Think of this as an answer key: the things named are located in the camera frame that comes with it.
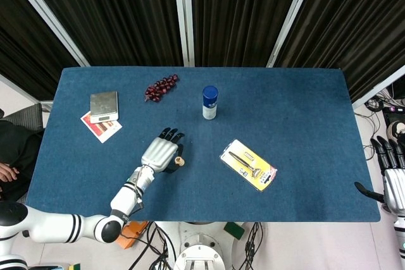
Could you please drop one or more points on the grey woven chair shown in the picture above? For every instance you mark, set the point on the grey woven chair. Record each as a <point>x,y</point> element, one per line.
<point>28,116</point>

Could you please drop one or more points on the black monitor device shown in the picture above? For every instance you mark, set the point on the black monitor device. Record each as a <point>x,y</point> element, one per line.
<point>397,105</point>

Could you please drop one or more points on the bystander bare hand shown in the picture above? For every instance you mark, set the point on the bystander bare hand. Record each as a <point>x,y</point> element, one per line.
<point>8,173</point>

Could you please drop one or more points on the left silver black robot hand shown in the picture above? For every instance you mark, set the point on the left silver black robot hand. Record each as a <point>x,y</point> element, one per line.
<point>158,153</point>

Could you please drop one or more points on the white robot torso base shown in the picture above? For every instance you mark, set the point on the white robot torso base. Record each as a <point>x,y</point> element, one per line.
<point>199,251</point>

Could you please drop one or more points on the white bottle with blue cap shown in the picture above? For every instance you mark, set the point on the white bottle with blue cap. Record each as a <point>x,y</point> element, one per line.
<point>210,105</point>

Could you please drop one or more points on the yellow green block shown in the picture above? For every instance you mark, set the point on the yellow green block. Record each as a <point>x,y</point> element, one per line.
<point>75,267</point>

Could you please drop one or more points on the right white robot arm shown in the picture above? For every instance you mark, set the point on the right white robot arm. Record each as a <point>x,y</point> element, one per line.
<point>400,232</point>

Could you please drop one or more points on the white round device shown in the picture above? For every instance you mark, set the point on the white round device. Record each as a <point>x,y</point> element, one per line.
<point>394,129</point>

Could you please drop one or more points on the red grape bunch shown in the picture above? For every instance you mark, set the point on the red grape bunch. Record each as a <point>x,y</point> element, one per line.
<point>159,88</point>

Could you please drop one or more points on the blue tablecloth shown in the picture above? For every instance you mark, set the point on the blue tablecloth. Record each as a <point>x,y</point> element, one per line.
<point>284,108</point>

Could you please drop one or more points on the white card with red photo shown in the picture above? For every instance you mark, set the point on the white card with red photo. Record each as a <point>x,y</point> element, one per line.
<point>106,131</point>

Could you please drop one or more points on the yellow razor blister pack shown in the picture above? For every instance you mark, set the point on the yellow razor blister pack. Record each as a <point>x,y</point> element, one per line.
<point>250,162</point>

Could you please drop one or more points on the person in black clothes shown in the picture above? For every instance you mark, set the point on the person in black clothes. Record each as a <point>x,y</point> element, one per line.
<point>16,146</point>

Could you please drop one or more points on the silver kitchen scale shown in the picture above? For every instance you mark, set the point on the silver kitchen scale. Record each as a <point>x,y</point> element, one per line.
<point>103,104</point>

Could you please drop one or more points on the dark pleated curtain panel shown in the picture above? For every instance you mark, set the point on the dark pleated curtain panel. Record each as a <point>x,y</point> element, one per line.
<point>110,14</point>
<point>237,14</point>
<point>364,29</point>
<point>25,61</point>

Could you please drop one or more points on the orange box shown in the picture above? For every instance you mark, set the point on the orange box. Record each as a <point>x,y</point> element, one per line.
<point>136,235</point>

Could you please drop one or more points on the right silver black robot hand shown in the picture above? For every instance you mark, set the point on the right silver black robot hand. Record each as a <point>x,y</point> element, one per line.
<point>394,184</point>

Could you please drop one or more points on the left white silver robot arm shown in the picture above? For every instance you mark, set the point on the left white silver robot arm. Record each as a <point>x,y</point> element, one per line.
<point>53,229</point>

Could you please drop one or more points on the white frame post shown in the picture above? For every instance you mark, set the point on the white frame post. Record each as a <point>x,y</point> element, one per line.
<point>379,88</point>
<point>47,17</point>
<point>183,14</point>
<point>16,88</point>
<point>297,14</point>

